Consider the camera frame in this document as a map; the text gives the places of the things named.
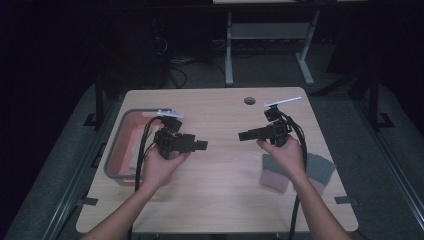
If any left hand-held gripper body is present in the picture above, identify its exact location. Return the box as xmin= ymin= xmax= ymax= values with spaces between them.
xmin=153 ymin=108 xmax=198 ymax=160

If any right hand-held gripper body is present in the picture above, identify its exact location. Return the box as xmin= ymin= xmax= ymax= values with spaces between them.
xmin=262 ymin=96 xmax=303 ymax=148

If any pink basin with grey rim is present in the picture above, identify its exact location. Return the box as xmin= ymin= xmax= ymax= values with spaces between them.
xmin=103 ymin=108 xmax=178 ymax=187

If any person's right hand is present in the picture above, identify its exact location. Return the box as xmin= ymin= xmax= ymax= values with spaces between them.
xmin=256 ymin=134 xmax=306 ymax=181

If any person's left hand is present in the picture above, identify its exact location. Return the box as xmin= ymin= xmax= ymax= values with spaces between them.
xmin=141 ymin=147 xmax=191 ymax=193

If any grey and pink fingerless glove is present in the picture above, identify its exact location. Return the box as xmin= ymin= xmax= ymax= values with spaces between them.
xmin=259 ymin=153 xmax=293 ymax=194
xmin=304 ymin=152 xmax=337 ymax=198

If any black metal stand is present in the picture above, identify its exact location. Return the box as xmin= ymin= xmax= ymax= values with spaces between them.
xmin=366 ymin=66 xmax=396 ymax=130
xmin=83 ymin=71 xmax=105 ymax=130

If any black tape strip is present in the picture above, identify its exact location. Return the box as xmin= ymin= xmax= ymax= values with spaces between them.
xmin=334 ymin=196 xmax=360 ymax=206
xmin=76 ymin=197 xmax=100 ymax=207

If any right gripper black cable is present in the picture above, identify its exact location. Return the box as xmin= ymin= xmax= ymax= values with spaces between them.
xmin=279 ymin=110 xmax=309 ymax=240

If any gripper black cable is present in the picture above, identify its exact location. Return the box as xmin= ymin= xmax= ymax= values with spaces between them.
xmin=127 ymin=115 xmax=165 ymax=240
xmin=279 ymin=110 xmax=309 ymax=240

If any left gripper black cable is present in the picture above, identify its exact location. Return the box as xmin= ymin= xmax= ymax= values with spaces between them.
xmin=127 ymin=115 xmax=165 ymax=240

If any tangle of floor cables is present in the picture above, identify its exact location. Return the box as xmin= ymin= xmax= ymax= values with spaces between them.
xmin=153 ymin=35 xmax=228 ymax=90

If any white metal table frame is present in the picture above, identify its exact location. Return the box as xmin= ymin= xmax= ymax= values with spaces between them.
xmin=224 ymin=9 xmax=322 ymax=88

